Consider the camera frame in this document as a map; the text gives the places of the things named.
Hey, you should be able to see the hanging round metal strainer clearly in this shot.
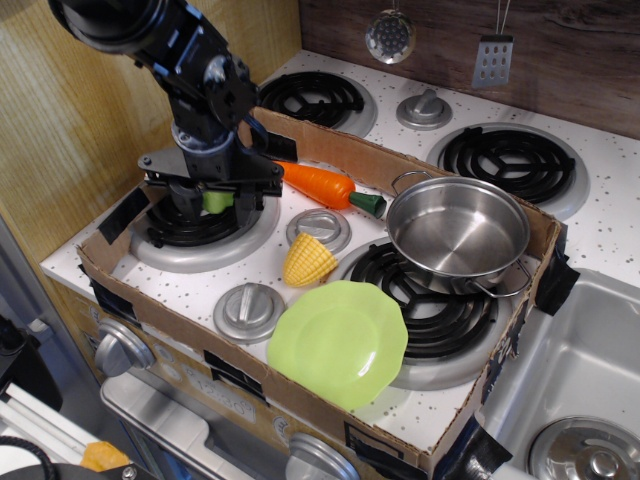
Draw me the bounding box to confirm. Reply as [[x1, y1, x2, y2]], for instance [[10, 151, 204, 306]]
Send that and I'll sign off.
[[365, 1, 417, 65]]

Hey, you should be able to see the silver back stove knob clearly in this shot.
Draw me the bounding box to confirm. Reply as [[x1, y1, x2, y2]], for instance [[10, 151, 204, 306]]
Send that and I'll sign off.
[[396, 89, 453, 131]]

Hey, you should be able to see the black cable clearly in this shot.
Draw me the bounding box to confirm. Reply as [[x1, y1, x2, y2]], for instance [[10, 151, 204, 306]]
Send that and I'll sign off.
[[0, 435, 59, 480]]

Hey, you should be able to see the silver oven knob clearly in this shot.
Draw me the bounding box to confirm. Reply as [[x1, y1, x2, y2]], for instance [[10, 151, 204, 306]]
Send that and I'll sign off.
[[285, 432, 360, 480], [94, 319, 155, 377]]

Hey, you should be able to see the green plastic plate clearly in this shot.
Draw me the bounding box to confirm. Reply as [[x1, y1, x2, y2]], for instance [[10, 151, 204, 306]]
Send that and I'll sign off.
[[266, 280, 408, 410]]

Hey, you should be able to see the orange object at bottom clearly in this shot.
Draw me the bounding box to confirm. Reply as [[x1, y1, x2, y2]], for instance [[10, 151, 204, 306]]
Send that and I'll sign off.
[[80, 441, 131, 472]]

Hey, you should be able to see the silver stove knob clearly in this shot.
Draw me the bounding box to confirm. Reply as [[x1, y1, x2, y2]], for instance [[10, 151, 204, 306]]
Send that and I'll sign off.
[[212, 283, 286, 344], [396, 89, 453, 131], [286, 208, 352, 253]]

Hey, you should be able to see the green toy broccoli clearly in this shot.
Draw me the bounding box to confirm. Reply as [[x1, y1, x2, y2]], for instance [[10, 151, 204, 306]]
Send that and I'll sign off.
[[202, 191, 234, 215]]

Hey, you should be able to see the hanging metal slotted spatula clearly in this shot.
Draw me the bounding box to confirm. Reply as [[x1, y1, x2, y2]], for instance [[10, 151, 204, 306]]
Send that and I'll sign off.
[[472, 1, 514, 89]]

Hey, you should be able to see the silver front stove knob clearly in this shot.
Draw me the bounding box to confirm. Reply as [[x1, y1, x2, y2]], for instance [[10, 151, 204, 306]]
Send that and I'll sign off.
[[212, 283, 286, 344]]

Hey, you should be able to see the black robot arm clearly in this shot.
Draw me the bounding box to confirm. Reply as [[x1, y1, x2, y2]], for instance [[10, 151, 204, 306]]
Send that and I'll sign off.
[[49, 1, 283, 227]]

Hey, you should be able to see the front left black burner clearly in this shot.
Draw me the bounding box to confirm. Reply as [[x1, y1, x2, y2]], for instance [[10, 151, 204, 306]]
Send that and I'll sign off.
[[129, 176, 279, 273]]

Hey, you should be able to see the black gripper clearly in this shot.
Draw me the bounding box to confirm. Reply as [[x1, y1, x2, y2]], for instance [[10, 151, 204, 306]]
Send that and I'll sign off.
[[137, 132, 283, 228]]

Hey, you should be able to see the stainless steel pan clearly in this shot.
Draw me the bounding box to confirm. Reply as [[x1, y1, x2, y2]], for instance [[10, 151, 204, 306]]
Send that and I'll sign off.
[[386, 175, 532, 298]]

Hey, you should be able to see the front right black burner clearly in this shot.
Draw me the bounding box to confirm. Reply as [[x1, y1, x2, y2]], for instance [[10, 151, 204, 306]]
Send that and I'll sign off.
[[329, 239, 513, 391]]

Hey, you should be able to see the silver centre stove knob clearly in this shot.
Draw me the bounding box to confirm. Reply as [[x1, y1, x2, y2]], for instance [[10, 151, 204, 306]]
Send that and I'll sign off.
[[286, 208, 352, 253]]

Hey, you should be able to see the yellow toy corn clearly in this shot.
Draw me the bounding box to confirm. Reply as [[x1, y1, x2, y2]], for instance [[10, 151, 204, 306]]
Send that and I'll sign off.
[[283, 233, 338, 287]]

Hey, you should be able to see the orange toy carrot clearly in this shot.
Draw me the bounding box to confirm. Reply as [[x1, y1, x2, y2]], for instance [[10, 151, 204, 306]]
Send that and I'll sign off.
[[276, 161, 387, 218]]

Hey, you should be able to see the silver oven door handle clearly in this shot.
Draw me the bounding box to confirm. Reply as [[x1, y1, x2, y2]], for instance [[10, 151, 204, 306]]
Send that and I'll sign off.
[[100, 373, 286, 479]]

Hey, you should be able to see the silver sink drain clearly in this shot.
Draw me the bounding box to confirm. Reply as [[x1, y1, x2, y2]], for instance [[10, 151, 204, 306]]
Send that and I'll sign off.
[[526, 417, 639, 479]]

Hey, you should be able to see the brown cardboard fence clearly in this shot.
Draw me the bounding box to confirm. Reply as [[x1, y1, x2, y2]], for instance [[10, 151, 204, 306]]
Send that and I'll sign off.
[[76, 105, 582, 480]]

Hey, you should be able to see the black device at left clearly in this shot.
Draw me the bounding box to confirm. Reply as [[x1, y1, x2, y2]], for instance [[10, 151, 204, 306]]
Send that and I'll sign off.
[[1, 316, 63, 411]]

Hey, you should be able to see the right silver oven knob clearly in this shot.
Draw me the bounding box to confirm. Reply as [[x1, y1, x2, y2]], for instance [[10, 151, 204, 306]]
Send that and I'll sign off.
[[285, 432, 360, 480]]

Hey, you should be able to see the left silver oven knob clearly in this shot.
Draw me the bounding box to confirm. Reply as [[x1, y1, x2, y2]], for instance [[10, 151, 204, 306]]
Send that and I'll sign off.
[[94, 319, 155, 377]]

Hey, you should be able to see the silver sink basin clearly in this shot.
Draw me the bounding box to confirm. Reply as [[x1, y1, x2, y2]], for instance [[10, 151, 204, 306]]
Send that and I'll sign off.
[[481, 270, 639, 479]]

